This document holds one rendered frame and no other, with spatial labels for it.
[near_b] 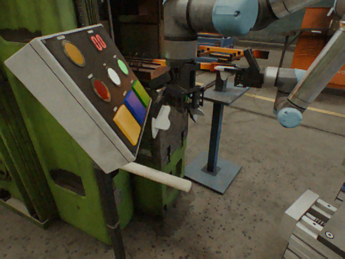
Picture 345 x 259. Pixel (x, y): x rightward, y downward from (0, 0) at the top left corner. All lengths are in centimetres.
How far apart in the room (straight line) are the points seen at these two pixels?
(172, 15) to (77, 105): 26
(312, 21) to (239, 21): 394
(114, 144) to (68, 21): 53
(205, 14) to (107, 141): 30
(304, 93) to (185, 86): 47
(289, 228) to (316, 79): 46
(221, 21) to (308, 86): 50
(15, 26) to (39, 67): 73
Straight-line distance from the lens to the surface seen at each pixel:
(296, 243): 72
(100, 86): 48
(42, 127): 130
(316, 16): 433
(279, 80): 96
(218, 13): 42
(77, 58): 48
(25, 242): 173
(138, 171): 95
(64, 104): 44
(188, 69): 49
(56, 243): 163
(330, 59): 84
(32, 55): 44
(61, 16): 86
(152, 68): 107
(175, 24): 49
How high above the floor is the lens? 124
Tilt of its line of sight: 30 degrees down
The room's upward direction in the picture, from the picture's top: straight up
